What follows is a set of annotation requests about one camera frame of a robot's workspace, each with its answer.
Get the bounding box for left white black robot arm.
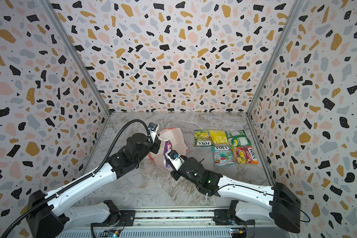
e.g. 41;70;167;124
26;133;161;238

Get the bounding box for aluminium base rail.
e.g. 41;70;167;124
58;207;299;238

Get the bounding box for green circuit board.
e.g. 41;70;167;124
104;230;121;238
231;228;247;238

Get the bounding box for left black corrugated cable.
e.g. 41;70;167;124
0;119;149;238

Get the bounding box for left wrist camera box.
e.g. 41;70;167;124
148;123;159;143

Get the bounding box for yellow snack packet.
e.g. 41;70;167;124
209;130;229;145

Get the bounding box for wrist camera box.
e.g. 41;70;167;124
148;123;159;143
168;150;183;171

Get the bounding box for red paper gift bag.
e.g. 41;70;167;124
148;128;188;171

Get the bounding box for left green circuit board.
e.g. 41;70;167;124
104;230;121;238

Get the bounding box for orange fruits candy packet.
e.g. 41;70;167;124
232;146;258;165

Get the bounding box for green mango tea candy packet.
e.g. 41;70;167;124
194;130;214;147

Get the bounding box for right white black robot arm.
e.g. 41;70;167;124
166;156;301;234

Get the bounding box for teal mint candy packet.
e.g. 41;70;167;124
212;146;235;167

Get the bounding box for green snack packet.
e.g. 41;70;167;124
225;130;251;147

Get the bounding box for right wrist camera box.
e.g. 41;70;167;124
168;150;183;171

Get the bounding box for right green circuit board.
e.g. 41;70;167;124
231;228;247;238

